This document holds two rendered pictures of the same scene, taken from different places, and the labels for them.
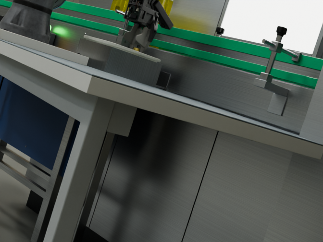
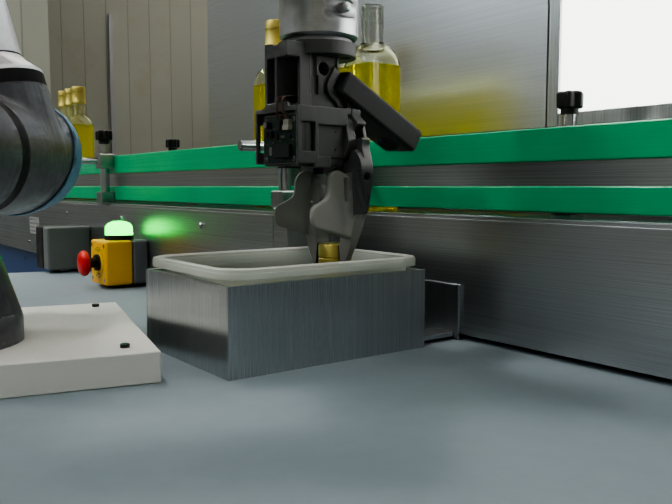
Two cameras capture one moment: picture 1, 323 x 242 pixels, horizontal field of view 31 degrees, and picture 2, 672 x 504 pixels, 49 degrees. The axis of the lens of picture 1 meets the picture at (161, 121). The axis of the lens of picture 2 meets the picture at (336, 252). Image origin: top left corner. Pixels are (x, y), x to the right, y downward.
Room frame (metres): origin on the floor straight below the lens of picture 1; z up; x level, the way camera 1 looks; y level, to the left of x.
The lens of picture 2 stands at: (1.16, 0.04, 0.91)
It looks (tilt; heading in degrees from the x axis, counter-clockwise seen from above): 5 degrees down; 8
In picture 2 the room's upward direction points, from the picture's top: straight up
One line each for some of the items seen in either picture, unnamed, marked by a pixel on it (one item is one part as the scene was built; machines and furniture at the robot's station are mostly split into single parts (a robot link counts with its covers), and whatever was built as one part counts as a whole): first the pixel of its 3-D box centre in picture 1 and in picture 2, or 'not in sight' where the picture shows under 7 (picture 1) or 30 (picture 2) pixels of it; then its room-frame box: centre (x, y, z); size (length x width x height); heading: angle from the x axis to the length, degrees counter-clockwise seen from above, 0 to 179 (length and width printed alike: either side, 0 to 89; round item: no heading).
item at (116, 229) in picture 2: not in sight; (118, 230); (2.29, 0.55, 0.84); 0.04 x 0.04 x 0.03
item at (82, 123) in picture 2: not in sight; (79, 142); (2.97, 0.95, 1.02); 0.06 x 0.06 x 0.28; 45
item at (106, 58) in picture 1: (124, 65); (307, 305); (1.90, 0.17, 0.79); 0.27 x 0.17 x 0.08; 135
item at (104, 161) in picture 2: not in sight; (91, 167); (2.42, 0.66, 0.94); 0.07 x 0.04 x 0.13; 135
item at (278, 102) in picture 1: (274, 69); not in sight; (1.57, -0.25, 0.90); 0.17 x 0.05 x 0.23; 135
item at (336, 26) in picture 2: not in sight; (320, 23); (1.87, 0.15, 1.06); 0.08 x 0.08 x 0.05
